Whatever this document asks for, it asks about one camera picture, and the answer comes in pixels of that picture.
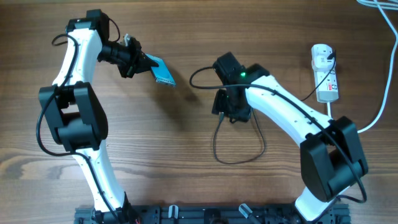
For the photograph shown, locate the blue screen Galaxy smartphone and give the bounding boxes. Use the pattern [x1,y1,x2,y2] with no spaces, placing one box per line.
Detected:
[146,54,176,87]

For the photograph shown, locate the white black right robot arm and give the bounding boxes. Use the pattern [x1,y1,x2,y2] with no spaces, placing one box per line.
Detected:
[212,52,368,222]

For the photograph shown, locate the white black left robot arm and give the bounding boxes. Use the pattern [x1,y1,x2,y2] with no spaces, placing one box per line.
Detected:
[36,9,175,223]

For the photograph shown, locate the white USB charger plug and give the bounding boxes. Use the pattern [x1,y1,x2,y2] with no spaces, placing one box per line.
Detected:
[312,55,334,72]

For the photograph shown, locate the white power strip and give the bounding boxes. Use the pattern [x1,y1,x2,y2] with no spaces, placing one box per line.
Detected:
[311,44,339,103]

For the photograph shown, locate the black USB charging cable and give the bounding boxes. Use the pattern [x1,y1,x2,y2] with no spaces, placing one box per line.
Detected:
[212,50,337,165]

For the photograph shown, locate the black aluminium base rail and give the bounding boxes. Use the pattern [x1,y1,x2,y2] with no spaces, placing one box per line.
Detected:
[73,204,351,224]

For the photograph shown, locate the white power strip cord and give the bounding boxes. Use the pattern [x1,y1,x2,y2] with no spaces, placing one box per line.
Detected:
[326,0,398,134]

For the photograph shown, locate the white cables at corner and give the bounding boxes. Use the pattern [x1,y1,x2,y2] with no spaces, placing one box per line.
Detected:
[356,0,398,11]

